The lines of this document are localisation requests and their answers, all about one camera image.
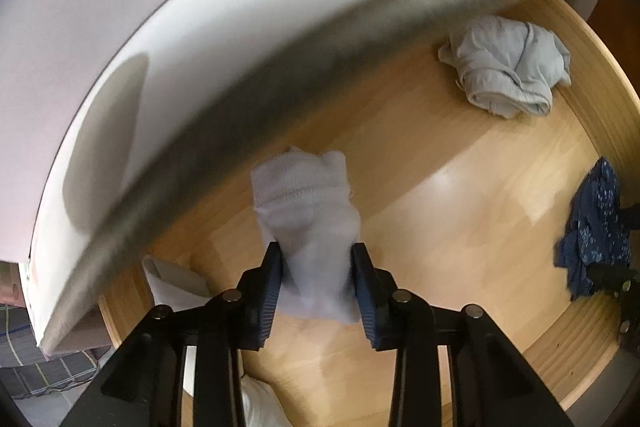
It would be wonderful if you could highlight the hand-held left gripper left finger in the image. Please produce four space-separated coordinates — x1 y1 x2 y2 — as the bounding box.
59 241 285 427

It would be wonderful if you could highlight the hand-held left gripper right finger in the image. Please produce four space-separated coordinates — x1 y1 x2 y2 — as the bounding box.
350 243 576 427

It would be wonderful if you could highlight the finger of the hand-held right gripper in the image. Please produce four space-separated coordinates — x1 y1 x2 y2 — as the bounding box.
586 264 640 339
618 202 640 229

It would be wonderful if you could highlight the navy patterned underwear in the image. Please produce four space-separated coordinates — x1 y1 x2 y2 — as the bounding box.
554 158 633 303

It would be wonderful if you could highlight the white ribbed underwear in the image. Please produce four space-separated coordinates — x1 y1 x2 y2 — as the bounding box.
250 146 362 325

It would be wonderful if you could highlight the grey underwear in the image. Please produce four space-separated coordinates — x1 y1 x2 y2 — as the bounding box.
438 16 572 120

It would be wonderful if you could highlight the grey plaid blanket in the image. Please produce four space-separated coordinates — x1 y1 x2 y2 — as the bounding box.
0 307 103 400

